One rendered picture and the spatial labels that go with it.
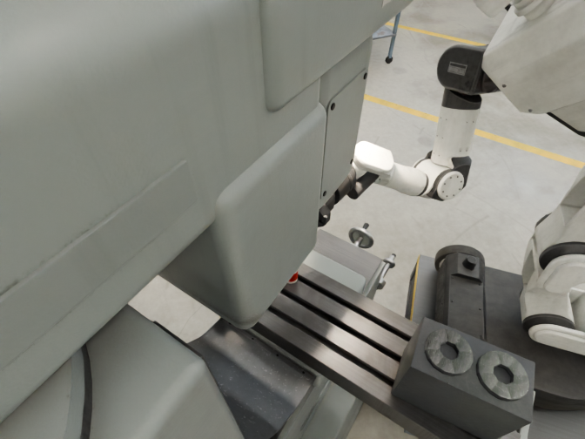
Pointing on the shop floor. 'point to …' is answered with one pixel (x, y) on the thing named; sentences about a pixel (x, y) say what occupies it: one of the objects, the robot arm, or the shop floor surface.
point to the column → (127, 390)
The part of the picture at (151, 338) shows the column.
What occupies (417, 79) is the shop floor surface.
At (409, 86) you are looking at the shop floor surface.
